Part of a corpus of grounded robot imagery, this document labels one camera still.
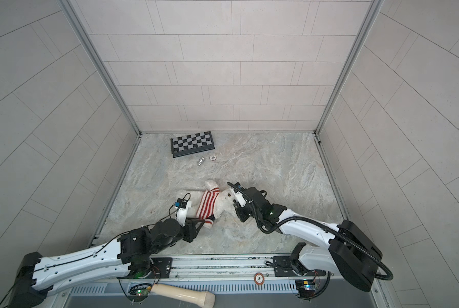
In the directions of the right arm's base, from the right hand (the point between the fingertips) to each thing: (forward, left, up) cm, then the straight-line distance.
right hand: (234, 207), depth 82 cm
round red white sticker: (-25, -8, -6) cm, 27 cm away
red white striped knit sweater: (0, +11, +3) cm, 12 cm away
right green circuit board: (-29, -25, -7) cm, 39 cm away
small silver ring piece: (+31, +11, -4) cm, 33 cm away
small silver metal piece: (+28, +17, -2) cm, 33 cm away
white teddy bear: (0, +4, +4) cm, 6 cm away
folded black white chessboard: (+39, +22, 0) cm, 45 cm away
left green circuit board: (-27, +34, -2) cm, 43 cm away
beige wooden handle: (-30, +14, -2) cm, 33 cm away
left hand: (-8, +10, +4) cm, 13 cm away
